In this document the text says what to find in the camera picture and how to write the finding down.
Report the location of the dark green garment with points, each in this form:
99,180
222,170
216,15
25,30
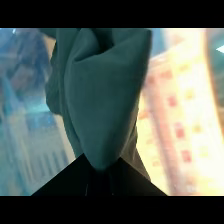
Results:
103,100

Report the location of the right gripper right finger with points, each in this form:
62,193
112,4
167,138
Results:
133,181

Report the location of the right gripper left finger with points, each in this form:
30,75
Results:
71,181

